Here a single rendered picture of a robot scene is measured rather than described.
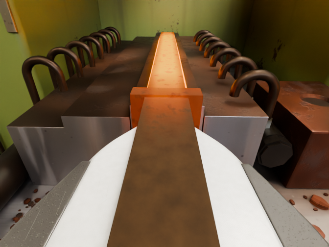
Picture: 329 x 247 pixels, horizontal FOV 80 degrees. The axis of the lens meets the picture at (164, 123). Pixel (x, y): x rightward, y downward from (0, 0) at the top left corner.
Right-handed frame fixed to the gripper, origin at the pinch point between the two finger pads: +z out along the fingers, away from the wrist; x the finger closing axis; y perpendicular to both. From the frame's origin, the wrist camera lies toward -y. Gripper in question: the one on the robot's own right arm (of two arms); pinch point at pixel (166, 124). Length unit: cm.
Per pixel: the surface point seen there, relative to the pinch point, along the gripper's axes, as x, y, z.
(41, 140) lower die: -9.9, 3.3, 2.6
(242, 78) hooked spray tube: 5.9, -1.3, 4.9
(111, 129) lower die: -4.2, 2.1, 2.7
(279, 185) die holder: 10.9, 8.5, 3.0
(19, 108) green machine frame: -22.4, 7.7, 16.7
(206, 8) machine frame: 10, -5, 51
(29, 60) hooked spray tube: -12.7, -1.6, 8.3
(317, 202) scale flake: 13.0, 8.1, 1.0
